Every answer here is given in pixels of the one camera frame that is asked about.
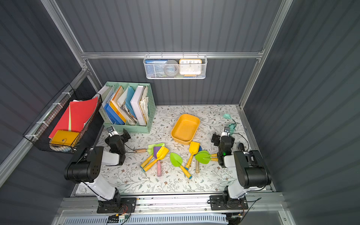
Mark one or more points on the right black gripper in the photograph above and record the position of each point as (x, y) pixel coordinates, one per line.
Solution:
(216, 139)

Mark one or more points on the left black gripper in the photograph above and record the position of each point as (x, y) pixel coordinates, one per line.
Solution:
(123, 136)

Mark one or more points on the yellow scoop shovel slotted handle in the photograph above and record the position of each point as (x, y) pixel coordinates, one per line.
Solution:
(193, 150)

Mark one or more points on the purple shovel pink handle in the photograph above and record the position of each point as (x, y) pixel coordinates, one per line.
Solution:
(158, 160)

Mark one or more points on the yellow rake-edged shovel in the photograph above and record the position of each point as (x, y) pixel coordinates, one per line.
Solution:
(160, 155)

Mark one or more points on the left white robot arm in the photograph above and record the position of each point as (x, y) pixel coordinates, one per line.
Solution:
(85, 166)

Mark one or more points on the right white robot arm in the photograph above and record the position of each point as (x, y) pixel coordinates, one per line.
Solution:
(252, 174)

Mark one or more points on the yellow plastic storage box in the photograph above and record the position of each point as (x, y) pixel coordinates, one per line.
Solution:
(185, 129)

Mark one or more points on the blue box in basket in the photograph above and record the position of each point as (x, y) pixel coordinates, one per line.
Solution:
(154, 68)

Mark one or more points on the green fork tool upper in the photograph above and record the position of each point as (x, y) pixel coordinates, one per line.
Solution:
(205, 154)

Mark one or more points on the blue folder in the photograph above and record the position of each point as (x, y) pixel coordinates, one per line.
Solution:
(115, 119)

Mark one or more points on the green book organizer crate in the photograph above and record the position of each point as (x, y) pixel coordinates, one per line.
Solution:
(118, 96)

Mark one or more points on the white hardcover book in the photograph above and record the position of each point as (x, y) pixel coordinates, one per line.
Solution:
(135, 103)

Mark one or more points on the floral table mat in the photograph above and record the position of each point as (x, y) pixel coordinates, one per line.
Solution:
(178, 171)

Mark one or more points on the red folder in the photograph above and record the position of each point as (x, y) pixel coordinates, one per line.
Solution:
(76, 116)

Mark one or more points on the yellow wallet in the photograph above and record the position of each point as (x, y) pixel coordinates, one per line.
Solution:
(66, 138)

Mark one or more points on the yellow white alarm clock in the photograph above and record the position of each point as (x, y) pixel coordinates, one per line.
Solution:
(190, 67)

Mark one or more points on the grey tape roll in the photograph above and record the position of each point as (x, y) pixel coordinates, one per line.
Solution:
(171, 68)

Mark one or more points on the green shovel wooden handle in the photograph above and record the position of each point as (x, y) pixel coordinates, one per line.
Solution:
(146, 150)

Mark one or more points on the green pointed trowel yellow handle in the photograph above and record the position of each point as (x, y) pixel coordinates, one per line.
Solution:
(177, 161)

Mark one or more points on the black wire side basket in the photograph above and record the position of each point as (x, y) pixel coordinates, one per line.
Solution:
(38, 133)

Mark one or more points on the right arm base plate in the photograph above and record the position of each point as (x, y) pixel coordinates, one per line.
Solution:
(221, 203)

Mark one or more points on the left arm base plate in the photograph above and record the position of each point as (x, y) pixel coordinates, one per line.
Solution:
(117, 206)

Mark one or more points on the white wire wall basket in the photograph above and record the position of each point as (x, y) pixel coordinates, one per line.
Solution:
(204, 66)

